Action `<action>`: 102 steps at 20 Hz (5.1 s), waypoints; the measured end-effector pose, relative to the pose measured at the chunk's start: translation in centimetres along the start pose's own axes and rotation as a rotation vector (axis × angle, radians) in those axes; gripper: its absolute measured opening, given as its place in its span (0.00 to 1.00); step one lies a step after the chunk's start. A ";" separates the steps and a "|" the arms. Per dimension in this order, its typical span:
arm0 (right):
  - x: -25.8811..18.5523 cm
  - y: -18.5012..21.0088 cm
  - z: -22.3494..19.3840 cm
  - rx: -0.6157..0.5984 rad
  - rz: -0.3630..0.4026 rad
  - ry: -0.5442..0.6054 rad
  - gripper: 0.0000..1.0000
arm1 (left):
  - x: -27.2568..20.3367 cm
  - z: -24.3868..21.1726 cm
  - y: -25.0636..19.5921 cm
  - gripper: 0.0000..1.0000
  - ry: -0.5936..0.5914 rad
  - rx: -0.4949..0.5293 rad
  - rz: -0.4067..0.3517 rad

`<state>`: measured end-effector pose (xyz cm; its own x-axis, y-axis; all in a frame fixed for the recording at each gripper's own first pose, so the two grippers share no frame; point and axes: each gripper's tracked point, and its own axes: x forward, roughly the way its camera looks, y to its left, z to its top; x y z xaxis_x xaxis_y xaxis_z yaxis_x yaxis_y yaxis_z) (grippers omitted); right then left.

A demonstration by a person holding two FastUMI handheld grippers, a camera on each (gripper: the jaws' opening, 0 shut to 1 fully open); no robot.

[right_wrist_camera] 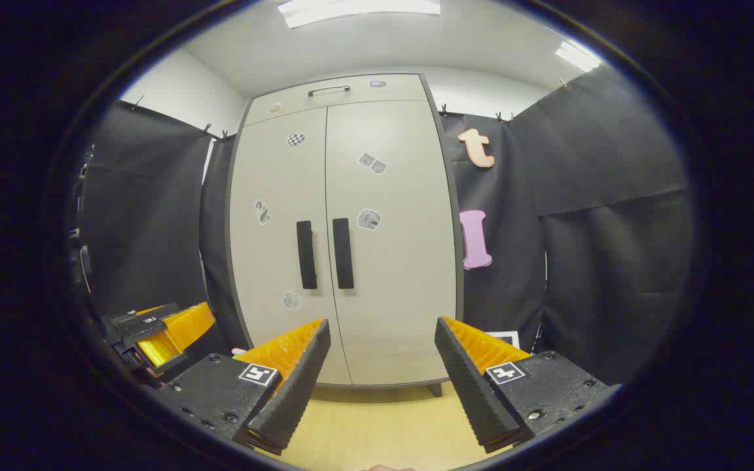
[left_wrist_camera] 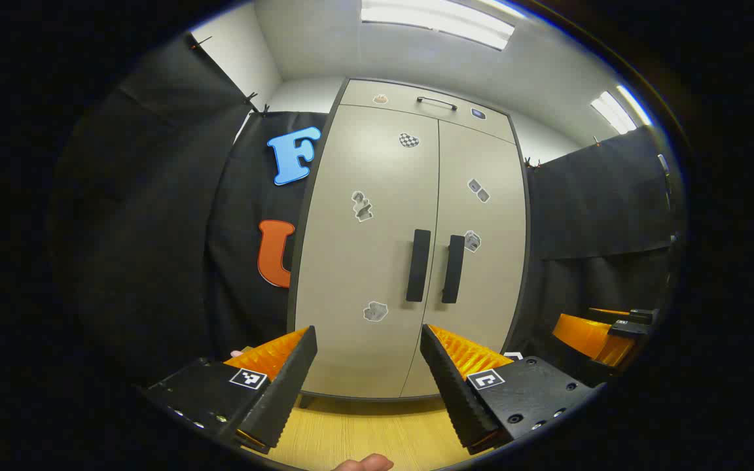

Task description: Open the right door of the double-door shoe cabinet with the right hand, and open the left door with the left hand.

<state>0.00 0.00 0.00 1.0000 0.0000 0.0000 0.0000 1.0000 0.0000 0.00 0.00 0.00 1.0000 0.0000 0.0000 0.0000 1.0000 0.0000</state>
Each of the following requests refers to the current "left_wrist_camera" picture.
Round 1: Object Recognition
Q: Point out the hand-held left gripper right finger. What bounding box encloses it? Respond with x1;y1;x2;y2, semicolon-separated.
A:
420;323;599;456

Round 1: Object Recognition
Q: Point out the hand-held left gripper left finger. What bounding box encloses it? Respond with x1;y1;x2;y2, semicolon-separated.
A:
140;325;319;455

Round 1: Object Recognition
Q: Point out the grey door with cube stickers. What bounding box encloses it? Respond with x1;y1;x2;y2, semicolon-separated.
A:
401;119;530;399

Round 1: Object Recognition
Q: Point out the grey door with checkered sticker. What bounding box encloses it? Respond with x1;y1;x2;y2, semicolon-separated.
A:
294;103;440;400

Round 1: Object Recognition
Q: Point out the grey double-door shoe cabinet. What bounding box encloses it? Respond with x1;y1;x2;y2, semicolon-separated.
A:
285;77;533;401

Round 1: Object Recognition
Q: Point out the black backdrop cloth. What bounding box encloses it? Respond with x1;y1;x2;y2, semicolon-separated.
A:
56;33;329;393
508;124;685;387

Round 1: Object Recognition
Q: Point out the long ceiling light panel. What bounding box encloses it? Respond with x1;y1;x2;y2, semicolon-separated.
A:
590;85;654;135
361;0;516;51

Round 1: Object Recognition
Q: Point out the grey cabinet drawer black handle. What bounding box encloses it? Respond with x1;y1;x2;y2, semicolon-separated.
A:
339;79;517;145

